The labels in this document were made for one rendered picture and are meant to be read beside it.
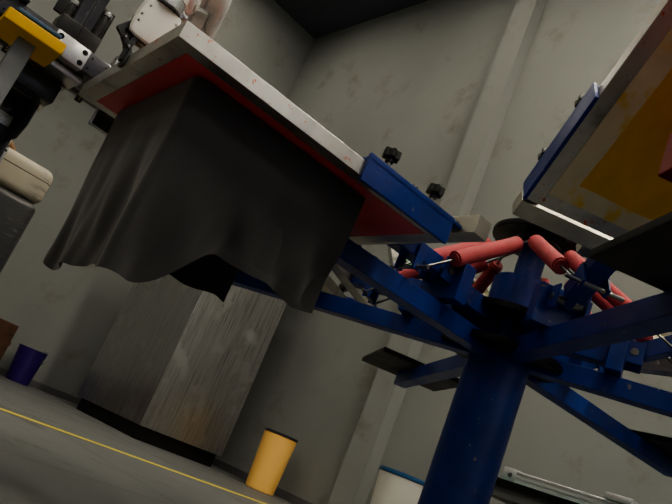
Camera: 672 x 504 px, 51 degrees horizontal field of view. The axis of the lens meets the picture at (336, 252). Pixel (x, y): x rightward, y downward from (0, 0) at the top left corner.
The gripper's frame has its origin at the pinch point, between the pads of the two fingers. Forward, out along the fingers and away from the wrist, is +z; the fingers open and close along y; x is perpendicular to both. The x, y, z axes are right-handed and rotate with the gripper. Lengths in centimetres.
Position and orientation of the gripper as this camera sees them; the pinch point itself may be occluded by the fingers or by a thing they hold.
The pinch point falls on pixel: (133, 64)
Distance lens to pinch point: 165.6
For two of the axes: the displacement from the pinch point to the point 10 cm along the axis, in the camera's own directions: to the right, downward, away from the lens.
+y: -7.1, -4.7, -5.3
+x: 6.1, 0.0, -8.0
